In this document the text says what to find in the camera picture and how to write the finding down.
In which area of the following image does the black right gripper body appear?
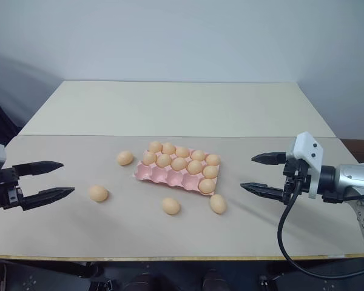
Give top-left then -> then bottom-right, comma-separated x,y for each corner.
282,158 -> 311,204

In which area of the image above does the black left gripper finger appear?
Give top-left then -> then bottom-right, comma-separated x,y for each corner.
19,187 -> 76,212
13,161 -> 64,177

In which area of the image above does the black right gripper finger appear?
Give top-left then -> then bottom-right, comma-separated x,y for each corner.
251,152 -> 288,166
240,181 -> 285,202

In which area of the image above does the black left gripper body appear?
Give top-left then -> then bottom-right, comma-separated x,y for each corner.
0,166 -> 26,212

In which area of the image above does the pink egg tray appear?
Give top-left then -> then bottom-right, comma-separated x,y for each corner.
133,147 -> 222,196

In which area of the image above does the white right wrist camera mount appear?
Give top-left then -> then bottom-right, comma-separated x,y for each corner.
286,131 -> 324,199

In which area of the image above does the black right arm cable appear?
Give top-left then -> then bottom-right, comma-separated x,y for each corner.
277,168 -> 364,287

